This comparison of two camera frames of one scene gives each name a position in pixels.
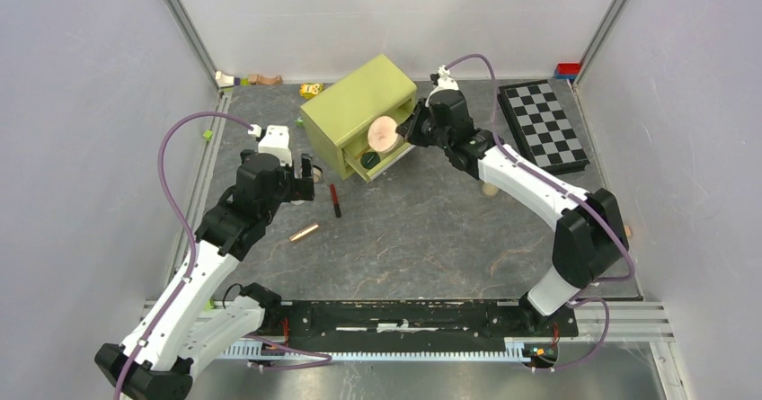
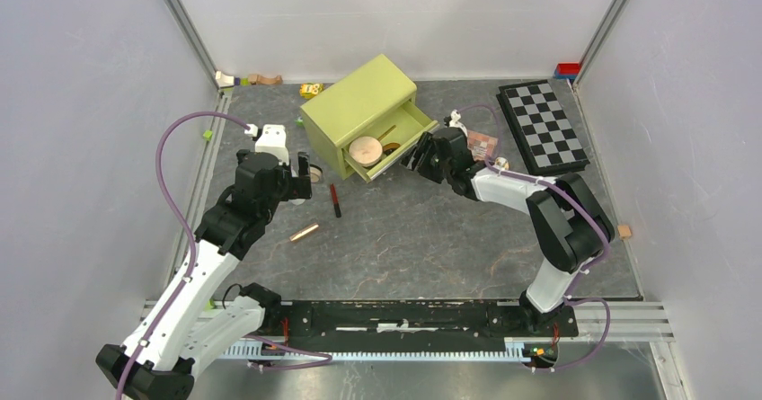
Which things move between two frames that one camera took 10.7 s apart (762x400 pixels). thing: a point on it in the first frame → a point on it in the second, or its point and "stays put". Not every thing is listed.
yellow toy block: (309, 90) stays put
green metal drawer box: (336, 121) stays put
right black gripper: (409, 128) → (424, 145)
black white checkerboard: (541, 128) stays put
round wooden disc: (382, 134) → (365, 151)
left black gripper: (299, 188) stays put
